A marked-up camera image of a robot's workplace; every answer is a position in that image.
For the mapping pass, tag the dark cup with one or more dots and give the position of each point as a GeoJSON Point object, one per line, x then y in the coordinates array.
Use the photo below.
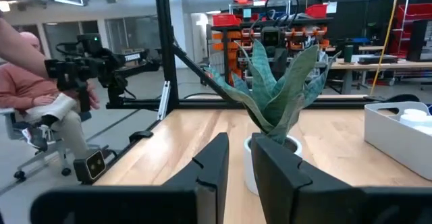
{"type": "Point", "coordinates": [348, 53]}

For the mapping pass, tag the red bin shelf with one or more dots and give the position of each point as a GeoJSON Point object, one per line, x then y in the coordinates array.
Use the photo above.
{"type": "Point", "coordinates": [410, 11]}

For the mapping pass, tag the person's forearm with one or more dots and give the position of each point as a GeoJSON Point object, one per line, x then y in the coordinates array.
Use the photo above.
{"type": "Point", "coordinates": [17, 48]}

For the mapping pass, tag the yellow pole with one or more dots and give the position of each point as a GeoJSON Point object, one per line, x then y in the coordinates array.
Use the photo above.
{"type": "Point", "coordinates": [385, 38]}

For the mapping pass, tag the silver frame bracket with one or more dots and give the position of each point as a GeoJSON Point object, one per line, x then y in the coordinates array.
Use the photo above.
{"type": "Point", "coordinates": [164, 99]}

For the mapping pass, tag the white round plant pot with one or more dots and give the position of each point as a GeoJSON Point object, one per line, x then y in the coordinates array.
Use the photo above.
{"type": "Point", "coordinates": [247, 170]}

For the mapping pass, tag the grey drawer cabinet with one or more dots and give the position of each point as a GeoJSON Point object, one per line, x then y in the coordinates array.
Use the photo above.
{"type": "Point", "coordinates": [418, 40]}

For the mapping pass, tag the orange parts shelf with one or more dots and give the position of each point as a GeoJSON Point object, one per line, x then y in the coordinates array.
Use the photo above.
{"type": "Point", "coordinates": [233, 48]}

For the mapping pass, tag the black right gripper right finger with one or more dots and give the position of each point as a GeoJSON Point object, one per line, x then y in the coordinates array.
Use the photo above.
{"type": "Point", "coordinates": [283, 190]}

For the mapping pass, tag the black table-level camera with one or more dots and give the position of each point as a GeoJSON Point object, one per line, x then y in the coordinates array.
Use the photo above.
{"type": "Point", "coordinates": [91, 166]}

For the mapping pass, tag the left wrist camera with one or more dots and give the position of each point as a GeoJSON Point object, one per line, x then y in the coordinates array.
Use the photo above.
{"type": "Point", "coordinates": [271, 38]}

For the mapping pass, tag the black aluminium table frame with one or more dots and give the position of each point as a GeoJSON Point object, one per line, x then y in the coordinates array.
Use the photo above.
{"type": "Point", "coordinates": [163, 48]}

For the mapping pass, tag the clear plastic container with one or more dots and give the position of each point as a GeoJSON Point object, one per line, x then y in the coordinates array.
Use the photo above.
{"type": "Point", "coordinates": [388, 139]}

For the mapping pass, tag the black table edge clip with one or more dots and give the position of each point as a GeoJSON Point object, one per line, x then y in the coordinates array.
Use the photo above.
{"type": "Point", "coordinates": [141, 135]}

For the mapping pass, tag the green snake plant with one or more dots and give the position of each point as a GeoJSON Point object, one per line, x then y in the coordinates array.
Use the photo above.
{"type": "Point", "coordinates": [280, 99]}

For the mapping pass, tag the wooden workbench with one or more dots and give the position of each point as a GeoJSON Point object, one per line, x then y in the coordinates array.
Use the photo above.
{"type": "Point", "coordinates": [388, 65]}

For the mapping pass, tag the flat black case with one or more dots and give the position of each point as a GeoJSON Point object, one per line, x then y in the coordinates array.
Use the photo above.
{"type": "Point", "coordinates": [376, 60]}

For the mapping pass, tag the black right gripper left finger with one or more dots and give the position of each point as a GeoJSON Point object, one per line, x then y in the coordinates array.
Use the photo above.
{"type": "Point", "coordinates": [212, 170]}

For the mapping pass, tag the person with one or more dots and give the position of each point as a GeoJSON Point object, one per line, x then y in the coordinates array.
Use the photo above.
{"type": "Point", "coordinates": [20, 85]}

